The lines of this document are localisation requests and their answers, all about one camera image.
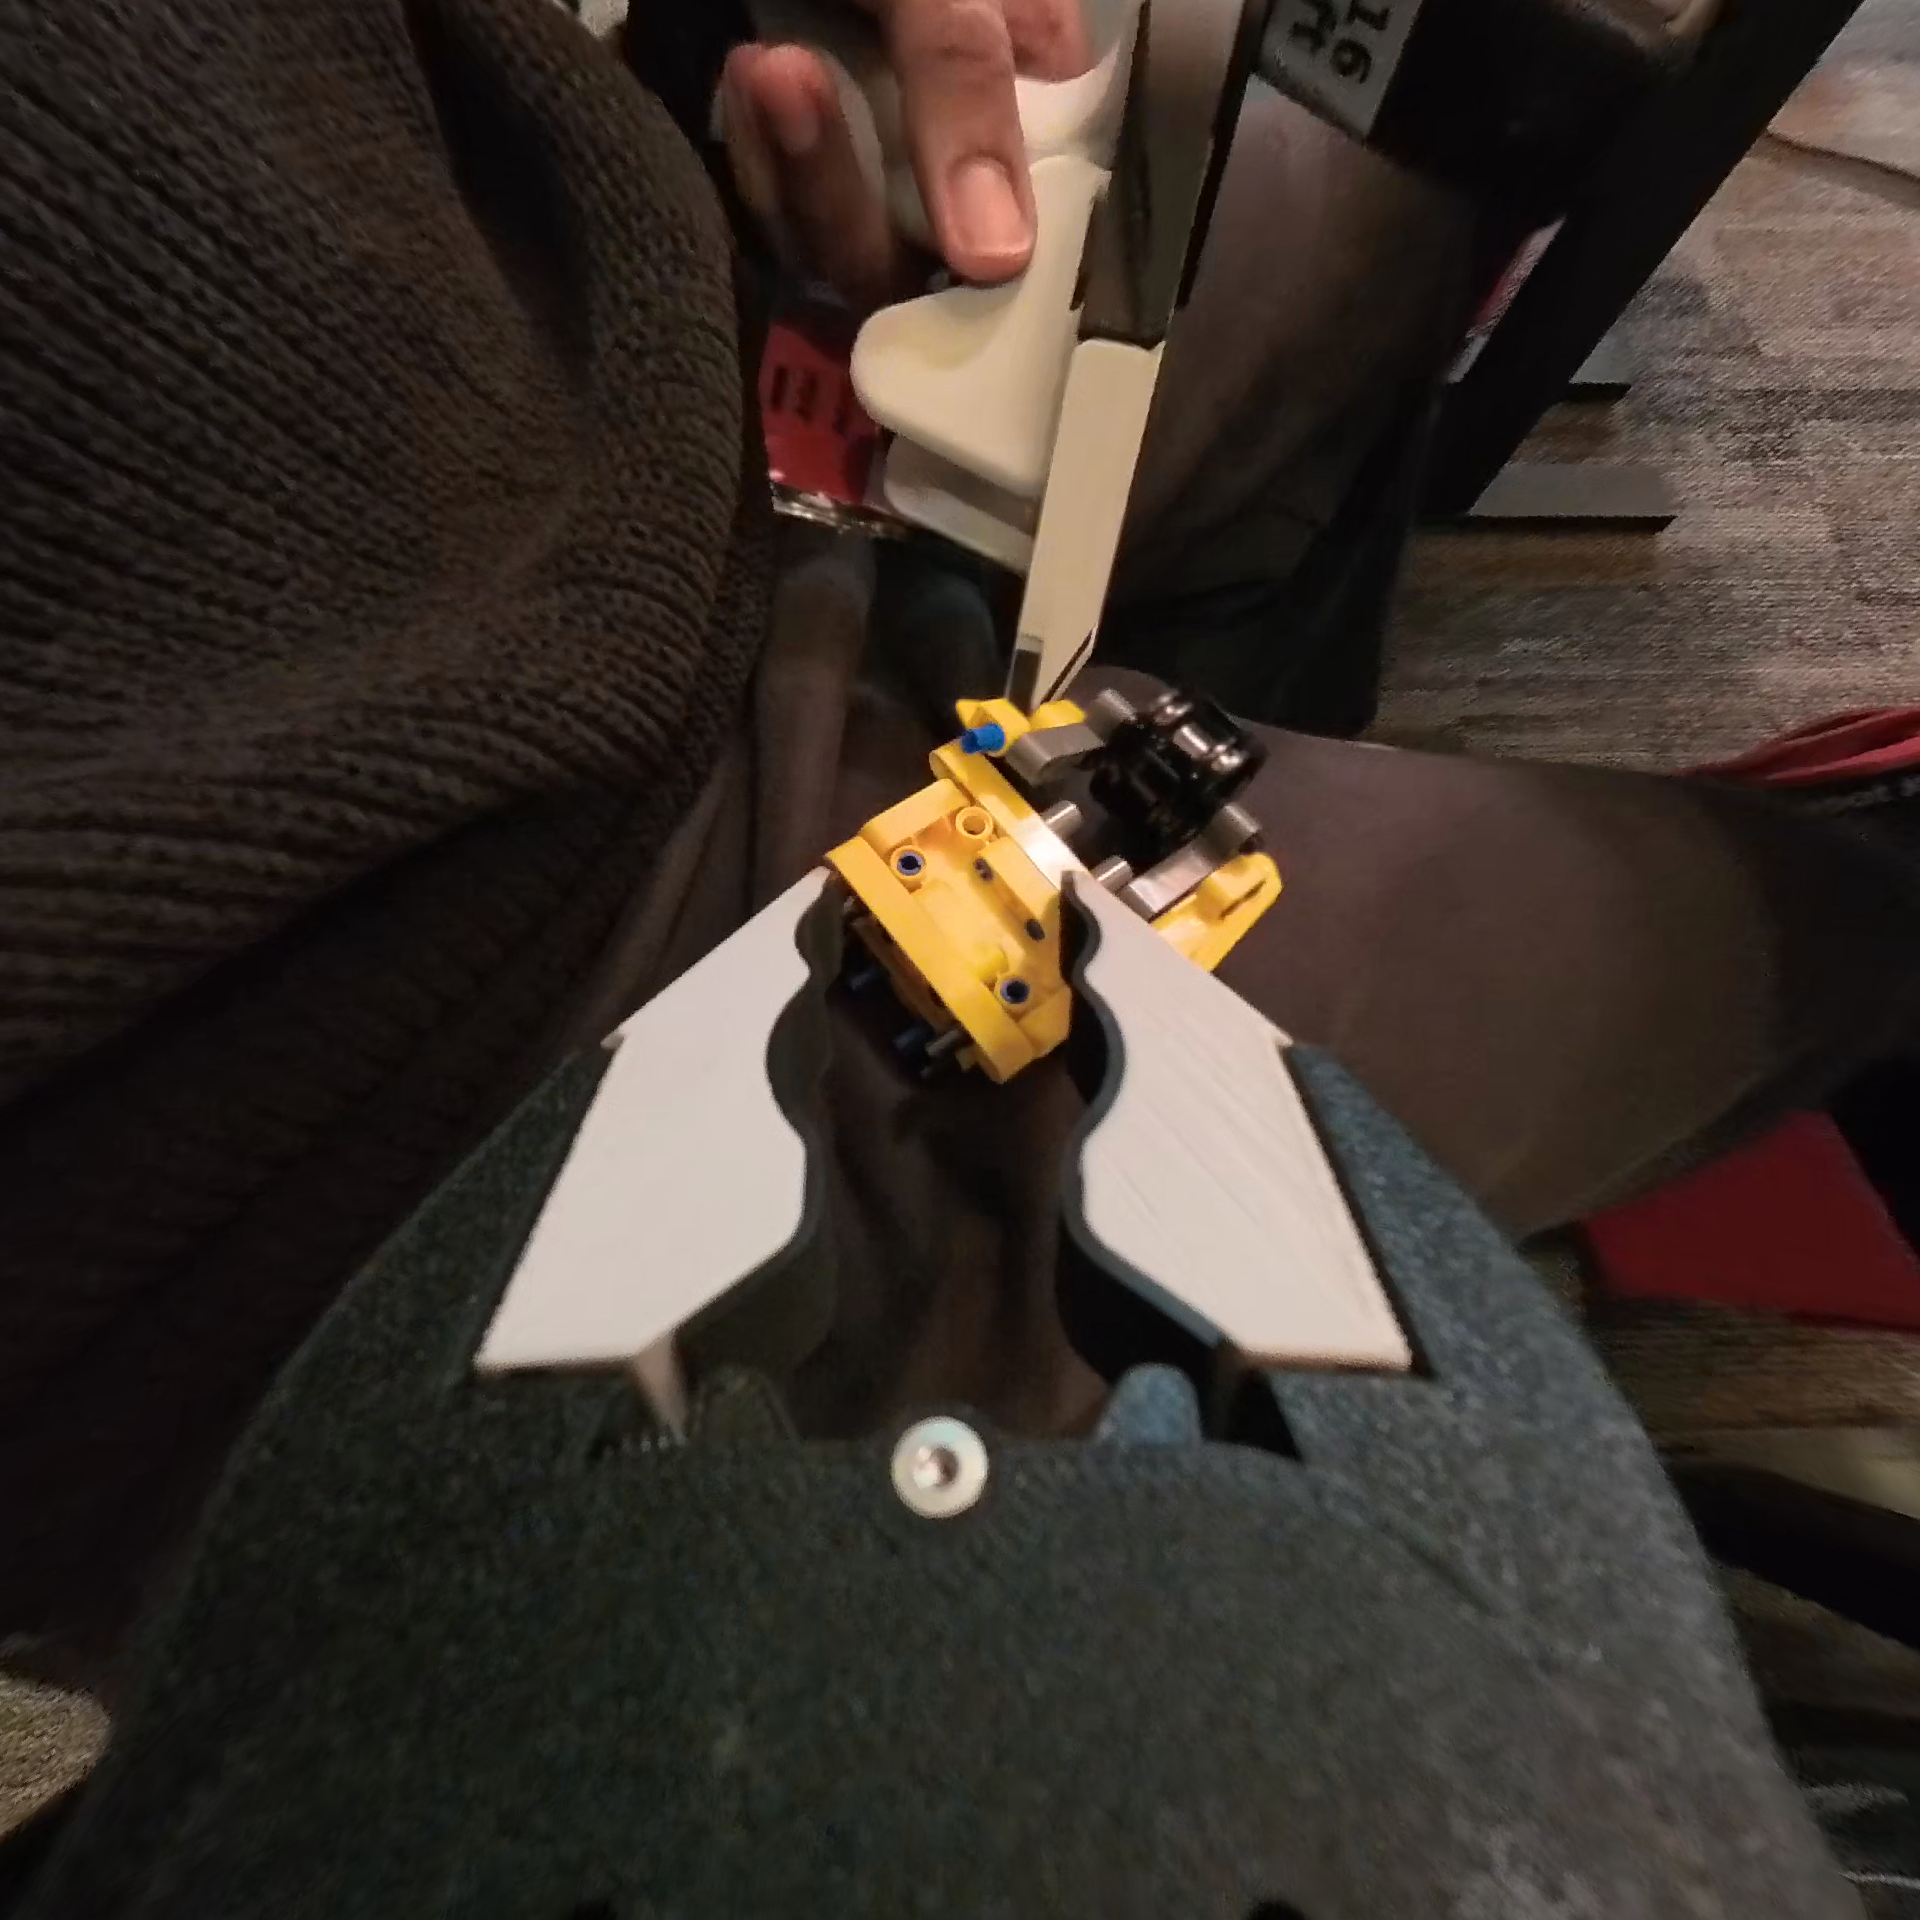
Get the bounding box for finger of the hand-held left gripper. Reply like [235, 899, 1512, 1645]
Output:
[1007, 338, 1170, 708]

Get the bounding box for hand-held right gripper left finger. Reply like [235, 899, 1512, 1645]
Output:
[477, 869, 837, 1442]

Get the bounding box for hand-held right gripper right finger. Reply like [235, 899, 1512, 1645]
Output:
[1057, 875, 1422, 1377]

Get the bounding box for yellow technic beam piece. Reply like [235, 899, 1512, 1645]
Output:
[823, 681, 1288, 1085]

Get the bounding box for person's left hand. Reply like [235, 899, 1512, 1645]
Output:
[717, 0, 1098, 286]

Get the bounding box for red and black packet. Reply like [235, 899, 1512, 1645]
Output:
[758, 291, 932, 525]

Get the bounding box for person's trouser leg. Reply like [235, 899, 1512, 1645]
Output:
[600, 556, 1920, 1442]

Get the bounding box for black metal stand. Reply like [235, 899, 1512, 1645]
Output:
[1416, 0, 1866, 528]

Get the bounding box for red box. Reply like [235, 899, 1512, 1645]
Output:
[1579, 1108, 1920, 1340]

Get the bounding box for red cloth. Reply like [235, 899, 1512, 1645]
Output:
[1678, 702, 1920, 793]

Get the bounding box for dark knit sweater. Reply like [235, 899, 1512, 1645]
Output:
[0, 0, 789, 1670]

